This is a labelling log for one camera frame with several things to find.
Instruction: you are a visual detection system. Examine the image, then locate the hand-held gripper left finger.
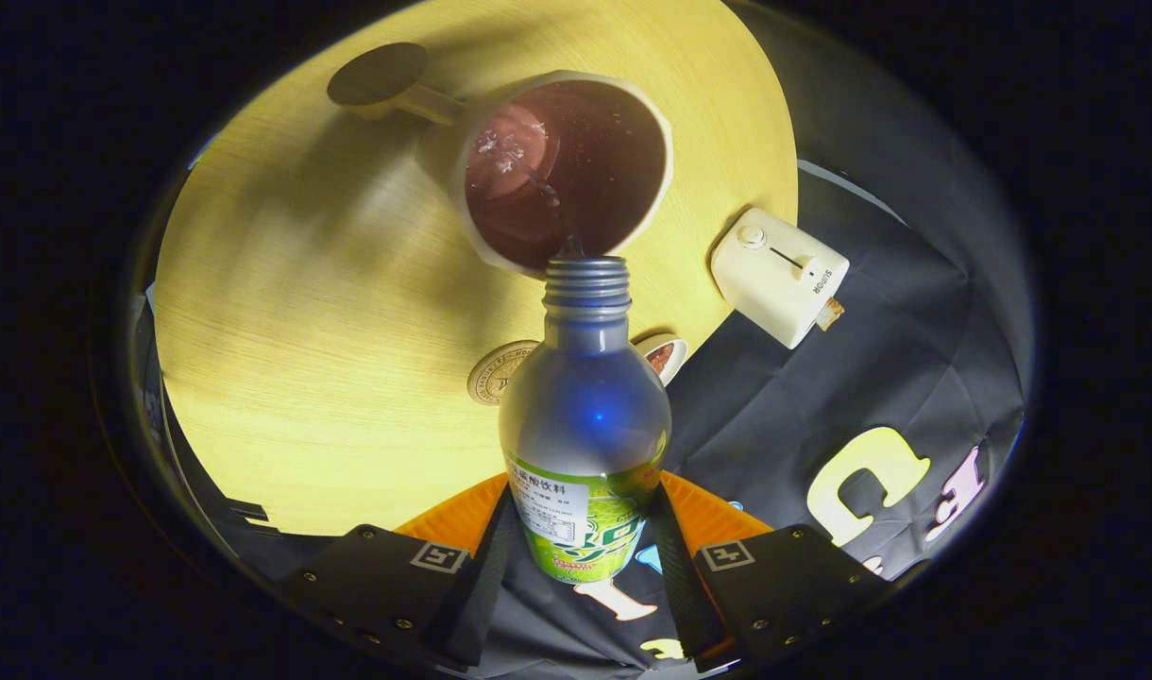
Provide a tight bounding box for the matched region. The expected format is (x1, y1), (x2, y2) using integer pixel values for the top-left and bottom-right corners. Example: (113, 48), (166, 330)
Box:
(274, 472), (520, 673)

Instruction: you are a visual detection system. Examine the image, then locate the round wooden coaster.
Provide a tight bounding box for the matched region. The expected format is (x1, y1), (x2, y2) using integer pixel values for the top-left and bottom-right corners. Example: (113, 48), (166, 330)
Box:
(466, 340), (541, 407)

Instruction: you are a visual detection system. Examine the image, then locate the white toaster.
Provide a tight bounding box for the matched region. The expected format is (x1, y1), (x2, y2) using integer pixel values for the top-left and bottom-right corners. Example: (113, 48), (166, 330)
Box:
(710, 208), (851, 350)

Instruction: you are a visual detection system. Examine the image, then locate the beige cup wooden handle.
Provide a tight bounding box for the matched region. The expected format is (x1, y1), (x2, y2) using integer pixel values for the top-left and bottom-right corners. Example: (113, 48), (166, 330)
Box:
(328, 42), (675, 281)

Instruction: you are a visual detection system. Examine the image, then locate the wooden table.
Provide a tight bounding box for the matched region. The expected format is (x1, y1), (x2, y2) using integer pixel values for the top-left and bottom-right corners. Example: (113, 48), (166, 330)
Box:
(151, 0), (800, 537)

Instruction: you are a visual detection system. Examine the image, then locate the white round plate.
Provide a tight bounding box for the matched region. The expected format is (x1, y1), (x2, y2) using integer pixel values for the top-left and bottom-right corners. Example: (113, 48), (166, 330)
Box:
(633, 335), (688, 388)

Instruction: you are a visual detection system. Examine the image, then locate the silver bottle green label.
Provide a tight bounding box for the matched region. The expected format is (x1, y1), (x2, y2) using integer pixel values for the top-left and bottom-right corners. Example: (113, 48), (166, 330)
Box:
(498, 255), (673, 585)

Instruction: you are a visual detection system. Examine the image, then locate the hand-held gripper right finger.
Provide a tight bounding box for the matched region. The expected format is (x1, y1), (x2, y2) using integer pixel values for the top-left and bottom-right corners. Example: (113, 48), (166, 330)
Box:
(647, 472), (893, 673)

